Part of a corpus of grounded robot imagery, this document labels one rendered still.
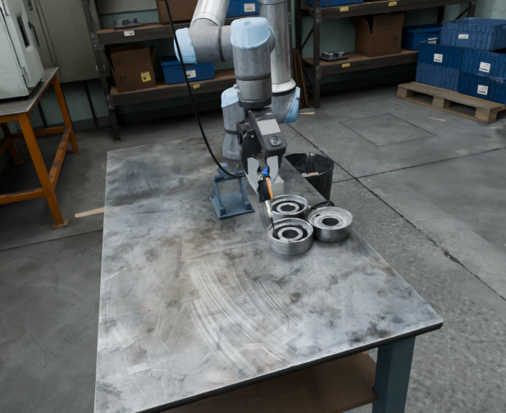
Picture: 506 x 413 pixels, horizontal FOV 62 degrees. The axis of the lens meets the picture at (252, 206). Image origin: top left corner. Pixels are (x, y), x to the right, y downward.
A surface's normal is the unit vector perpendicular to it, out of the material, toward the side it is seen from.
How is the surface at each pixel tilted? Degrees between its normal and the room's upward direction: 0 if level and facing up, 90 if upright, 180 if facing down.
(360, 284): 0
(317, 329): 0
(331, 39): 90
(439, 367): 0
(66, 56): 90
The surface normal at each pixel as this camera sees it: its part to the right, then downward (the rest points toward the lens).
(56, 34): 0.28, 0.45
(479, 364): -0.07, -0.87
